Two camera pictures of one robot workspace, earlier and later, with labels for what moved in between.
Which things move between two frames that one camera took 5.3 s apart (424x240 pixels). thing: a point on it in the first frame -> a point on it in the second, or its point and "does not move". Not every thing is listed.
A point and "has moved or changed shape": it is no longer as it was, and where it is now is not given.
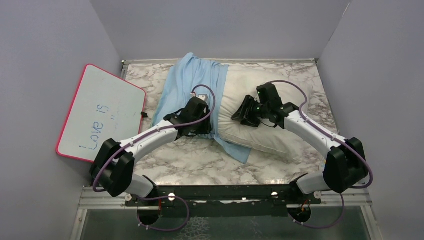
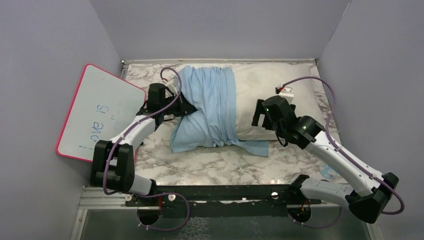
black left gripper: [204, 129] -> [185, 107]
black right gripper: [249, 102] does not move
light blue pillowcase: [191, 78] has moved or changed shape
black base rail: [222, 201] does not move
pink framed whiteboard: [104, 106] does not move
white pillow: [239, 82] -> [254, 81]
